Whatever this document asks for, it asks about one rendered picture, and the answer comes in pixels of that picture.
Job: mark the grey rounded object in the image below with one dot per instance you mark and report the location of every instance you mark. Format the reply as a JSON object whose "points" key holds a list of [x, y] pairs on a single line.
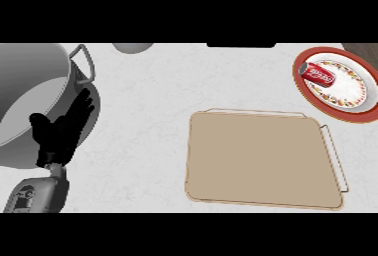
{"points": [[134, 47]]}

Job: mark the red-rimmed patterned white plate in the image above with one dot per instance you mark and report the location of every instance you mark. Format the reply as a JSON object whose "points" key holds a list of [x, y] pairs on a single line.
{"points": [[345, 86]]}

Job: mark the large grey metal pot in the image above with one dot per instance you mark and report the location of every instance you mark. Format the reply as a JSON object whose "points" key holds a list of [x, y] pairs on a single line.
{"points": [[35, 100]]}

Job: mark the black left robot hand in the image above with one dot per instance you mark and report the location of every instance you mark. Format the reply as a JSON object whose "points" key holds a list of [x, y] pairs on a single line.
{"points": [[60, 136]]}

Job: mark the red soda can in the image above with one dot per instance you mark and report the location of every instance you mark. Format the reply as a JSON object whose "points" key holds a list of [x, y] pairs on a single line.
{"points": [[318, 74]]}

